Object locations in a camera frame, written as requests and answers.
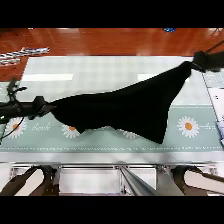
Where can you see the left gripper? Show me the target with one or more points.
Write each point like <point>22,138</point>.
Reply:
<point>39,106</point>

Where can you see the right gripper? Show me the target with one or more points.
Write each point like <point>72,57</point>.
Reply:
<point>206,61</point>

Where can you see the black garment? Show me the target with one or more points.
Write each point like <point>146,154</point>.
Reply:
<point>133,106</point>

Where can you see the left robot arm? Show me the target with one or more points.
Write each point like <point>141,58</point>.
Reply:
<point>13,108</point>

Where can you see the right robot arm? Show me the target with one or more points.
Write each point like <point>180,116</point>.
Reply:
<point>200,180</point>

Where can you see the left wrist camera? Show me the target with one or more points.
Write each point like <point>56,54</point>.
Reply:
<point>13,87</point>

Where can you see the silver frame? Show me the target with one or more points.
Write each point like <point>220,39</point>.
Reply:
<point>140,183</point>

